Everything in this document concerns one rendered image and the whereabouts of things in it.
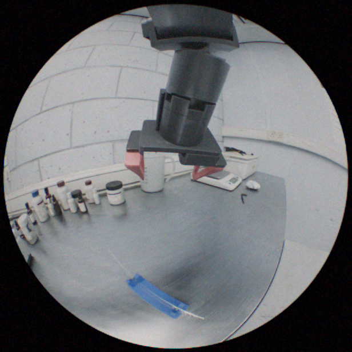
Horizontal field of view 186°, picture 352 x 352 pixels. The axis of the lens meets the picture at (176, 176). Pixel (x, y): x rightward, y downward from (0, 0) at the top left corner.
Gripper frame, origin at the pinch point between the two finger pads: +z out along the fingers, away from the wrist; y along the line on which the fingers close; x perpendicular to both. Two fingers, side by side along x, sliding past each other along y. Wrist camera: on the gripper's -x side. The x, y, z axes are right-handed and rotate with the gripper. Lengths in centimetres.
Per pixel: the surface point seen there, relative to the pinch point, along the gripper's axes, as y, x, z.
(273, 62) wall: -91, -80, -77
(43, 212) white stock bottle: 46.1, 7.6, 13.3
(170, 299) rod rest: 2.3, 22.0, 0.9
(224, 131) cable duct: -64, -74, 27
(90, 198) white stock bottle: 27.7, -5.0, 22.2
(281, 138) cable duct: -88, -34, -5
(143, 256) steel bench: 5.7, 14.3, 8.3
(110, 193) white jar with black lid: 17.9, -5.8, 18.9
